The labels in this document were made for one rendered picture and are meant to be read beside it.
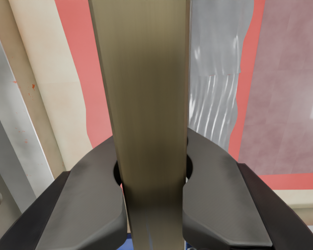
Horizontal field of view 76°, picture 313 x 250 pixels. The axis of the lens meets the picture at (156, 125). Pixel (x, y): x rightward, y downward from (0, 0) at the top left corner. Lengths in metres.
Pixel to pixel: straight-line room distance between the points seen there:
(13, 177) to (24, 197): 0.22
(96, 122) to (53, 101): 0.06
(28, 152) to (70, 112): 0.07
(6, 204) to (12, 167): 1.54
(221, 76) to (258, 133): 0.11
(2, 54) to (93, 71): 0.09
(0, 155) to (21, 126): 1.59
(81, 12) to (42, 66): 0.08
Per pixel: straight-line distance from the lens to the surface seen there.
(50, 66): 0.28
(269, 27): 0.28
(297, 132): 0.35
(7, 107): 0.29
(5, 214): 0.37
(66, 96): 0.29
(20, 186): 2.02
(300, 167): 0.40
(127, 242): 0.39
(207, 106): 0.27
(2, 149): 1.84
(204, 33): 0.25
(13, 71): 0.27
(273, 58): 0.29
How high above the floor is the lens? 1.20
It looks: 62 degrees down
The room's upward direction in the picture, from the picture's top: 179 degrees clockwise
